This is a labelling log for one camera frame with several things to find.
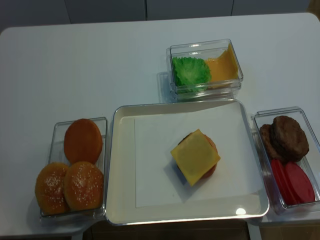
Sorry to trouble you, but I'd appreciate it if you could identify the sesame bun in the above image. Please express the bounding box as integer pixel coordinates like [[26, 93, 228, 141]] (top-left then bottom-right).
[[63, 161, 104, 211], [35, 162, 70, 215]]

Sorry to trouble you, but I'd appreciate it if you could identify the green lettuce leaf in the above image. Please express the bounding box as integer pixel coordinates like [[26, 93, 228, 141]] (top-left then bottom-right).
[[172, 57, 212, 94]]

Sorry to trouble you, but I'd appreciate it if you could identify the clear lettuce cheese container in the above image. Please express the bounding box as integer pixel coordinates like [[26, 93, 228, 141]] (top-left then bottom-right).
[[166, 39, 244, 102]]

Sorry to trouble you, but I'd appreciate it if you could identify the yellow cheese slice on burger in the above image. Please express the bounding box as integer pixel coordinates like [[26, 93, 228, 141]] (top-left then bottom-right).
[[170, 129, 221, 186]]

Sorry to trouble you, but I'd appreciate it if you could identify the white paper sheet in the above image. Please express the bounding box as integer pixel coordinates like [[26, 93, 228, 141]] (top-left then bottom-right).
[[134, 111, 255, 207]]

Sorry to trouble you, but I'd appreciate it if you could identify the plain smooth bun half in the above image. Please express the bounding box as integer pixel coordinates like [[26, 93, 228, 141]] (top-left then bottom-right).
[[64, 118, 103, 165]]

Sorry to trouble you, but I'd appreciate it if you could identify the yellow cheese slice in container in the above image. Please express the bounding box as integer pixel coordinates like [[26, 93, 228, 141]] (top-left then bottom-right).
[[205, 43, 238, 84]]

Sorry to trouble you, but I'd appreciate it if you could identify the white serving tray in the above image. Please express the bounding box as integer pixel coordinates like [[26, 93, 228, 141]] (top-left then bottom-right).
[[105, 99, 270, 225]]

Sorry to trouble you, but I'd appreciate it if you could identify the brown meat patty back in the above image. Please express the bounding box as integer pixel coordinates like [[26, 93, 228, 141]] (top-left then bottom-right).
[[259, 124, 275, 159]]

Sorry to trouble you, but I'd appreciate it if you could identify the brown meat patty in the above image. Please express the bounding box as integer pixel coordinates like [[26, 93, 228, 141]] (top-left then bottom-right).
[[269, 115, 309, 162], [259, 124, 275, 159]]

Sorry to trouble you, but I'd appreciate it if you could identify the clear bun container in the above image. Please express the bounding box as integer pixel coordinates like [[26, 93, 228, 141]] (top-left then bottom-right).
[[35, 117, 108, 220]]

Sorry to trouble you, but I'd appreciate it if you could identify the red tomato slice back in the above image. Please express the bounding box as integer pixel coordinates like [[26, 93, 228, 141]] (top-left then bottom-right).
[[270, 159, 297, 206]]

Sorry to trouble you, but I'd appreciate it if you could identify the red tomato slice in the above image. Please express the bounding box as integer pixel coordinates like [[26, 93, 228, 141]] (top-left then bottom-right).
[[270, 159, 297, 206], [284, 162, 315, 204]]

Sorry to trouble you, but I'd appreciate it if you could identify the brown meat patty front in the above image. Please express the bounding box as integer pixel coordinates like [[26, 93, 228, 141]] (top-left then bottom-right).
[[269, 115, 309, 162]]

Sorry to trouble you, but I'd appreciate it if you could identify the clear patty tomato container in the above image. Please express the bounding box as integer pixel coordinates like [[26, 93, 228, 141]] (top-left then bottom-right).
[[252, 106, 320, 216]]

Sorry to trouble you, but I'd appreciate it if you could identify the red tomato slice front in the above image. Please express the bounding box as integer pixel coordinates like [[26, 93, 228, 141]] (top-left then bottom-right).
[[284, 162, 315, 204]]

